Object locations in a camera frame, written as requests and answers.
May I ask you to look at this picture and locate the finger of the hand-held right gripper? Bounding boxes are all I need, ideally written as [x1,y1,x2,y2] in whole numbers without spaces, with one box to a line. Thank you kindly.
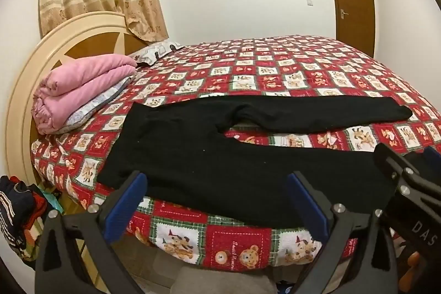
[374,142,419,193]
[408,145,441,212]

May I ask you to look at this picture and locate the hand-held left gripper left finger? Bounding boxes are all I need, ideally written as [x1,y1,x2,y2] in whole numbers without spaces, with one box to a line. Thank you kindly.
[34,171,149,294]

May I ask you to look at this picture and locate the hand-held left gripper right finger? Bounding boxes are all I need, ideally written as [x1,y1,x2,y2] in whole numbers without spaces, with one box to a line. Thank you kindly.
[287,171,401,294]

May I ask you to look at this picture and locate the black pants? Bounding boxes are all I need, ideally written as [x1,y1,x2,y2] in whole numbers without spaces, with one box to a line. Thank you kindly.
[97,95,414,229]

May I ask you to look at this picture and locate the orange object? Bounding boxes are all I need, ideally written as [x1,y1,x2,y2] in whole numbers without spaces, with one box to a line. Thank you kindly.
[398,251,423,294]

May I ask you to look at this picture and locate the folded pale patterned quilt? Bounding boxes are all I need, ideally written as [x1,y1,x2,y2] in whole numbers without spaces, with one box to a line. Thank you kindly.
[65,75,136,135]

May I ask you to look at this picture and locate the folded pink blanket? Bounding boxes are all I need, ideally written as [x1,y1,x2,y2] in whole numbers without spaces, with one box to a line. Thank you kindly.
[32,54,138,135]

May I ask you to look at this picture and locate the pile of dark clothes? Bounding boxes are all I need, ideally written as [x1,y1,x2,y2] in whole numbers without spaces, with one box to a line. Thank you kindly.
[0,176,63,262]

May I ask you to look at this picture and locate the patterned pillow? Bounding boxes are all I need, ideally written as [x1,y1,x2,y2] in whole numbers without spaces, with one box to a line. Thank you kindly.
[127,41,185,68]

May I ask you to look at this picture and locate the red printed bedspread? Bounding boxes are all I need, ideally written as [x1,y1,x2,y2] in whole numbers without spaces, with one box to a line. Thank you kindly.
[30,36,441,271]

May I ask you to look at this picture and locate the cream wooden headboard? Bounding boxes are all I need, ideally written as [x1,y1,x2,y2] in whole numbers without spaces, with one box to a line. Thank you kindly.
[5,12,149,193]

